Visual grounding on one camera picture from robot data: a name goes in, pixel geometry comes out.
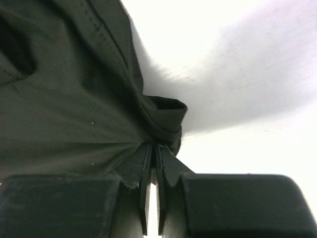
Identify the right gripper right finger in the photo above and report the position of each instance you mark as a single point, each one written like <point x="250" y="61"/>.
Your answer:
<point x="192" y="205"/>

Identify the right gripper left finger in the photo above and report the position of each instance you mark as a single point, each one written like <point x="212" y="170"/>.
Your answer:
<point x="114" y="205"/>

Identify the black t shirt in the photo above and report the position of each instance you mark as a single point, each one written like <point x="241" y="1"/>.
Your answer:
<point x="71" y="90"/>

